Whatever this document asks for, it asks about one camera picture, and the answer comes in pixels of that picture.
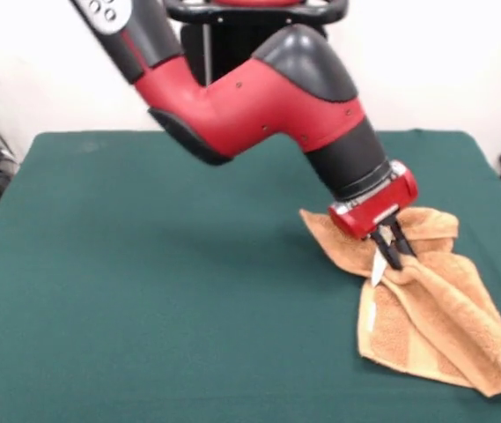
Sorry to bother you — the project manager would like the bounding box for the tan terry towel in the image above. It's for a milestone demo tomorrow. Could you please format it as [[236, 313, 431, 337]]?
[[298, 205, 501, 397]]

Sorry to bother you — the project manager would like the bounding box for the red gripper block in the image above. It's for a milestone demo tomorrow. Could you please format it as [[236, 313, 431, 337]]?
[[328, 160, 419, 271]]

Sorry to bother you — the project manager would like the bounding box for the dark green table cloth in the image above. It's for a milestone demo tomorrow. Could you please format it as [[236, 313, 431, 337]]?
[[0, 129, 501, 423]]

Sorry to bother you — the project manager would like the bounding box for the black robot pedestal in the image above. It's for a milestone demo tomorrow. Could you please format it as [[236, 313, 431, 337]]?
[[160, 0, 349, 87]]

